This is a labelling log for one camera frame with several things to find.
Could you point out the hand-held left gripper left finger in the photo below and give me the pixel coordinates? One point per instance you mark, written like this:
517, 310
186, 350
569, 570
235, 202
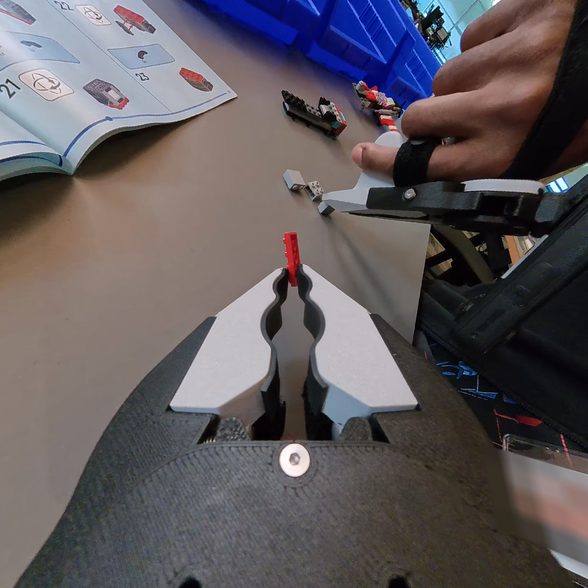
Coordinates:
225, 363

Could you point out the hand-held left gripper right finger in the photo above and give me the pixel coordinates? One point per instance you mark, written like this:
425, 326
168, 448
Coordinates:
363, 363

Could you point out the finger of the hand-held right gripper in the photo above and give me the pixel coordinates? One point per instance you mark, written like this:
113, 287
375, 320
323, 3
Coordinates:
349, 200

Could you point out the tiny grey brick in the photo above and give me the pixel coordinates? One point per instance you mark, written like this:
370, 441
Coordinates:
326, 208

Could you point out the grey studded small brick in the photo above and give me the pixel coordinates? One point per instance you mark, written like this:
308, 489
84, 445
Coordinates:
313, 190

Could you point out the grey hollow square brick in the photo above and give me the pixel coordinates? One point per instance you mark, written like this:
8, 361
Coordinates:
294, 179

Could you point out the red toy brick plate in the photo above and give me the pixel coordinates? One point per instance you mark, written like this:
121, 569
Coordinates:
291, 252

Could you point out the toy brick truck model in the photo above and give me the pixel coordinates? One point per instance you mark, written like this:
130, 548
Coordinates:
317, 115

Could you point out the blue plastic parts bin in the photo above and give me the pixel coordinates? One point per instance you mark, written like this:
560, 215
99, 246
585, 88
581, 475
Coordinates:
344, 32

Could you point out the brick instruction booklet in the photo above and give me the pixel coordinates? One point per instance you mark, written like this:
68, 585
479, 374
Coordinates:
92, 69

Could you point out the grey desk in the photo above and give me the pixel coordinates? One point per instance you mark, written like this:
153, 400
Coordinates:
138, 275

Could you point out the person's right hand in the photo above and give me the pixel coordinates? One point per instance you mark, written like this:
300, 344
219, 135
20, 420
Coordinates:
482, 101

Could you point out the red white brick model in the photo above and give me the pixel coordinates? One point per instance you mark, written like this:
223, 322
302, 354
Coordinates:
379, 103

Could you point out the person's printed dark shirt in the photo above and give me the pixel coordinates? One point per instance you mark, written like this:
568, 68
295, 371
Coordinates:
468, 381

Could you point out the person's black jacket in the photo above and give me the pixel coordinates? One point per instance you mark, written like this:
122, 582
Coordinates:
551, 395

